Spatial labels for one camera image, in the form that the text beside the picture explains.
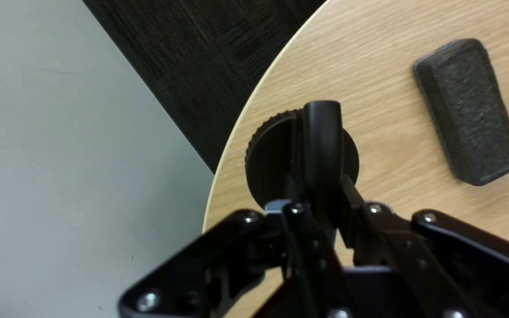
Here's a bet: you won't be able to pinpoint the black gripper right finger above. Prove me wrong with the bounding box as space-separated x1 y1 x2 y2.
321 100 509 318

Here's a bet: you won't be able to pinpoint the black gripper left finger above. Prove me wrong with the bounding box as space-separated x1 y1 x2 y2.
118 100 327 318

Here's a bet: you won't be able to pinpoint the black bottle lid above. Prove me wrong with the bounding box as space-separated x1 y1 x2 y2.
244 107 362 213

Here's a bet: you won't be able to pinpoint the black whiteboard eraser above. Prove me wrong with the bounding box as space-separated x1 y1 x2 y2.
411 36 509 187

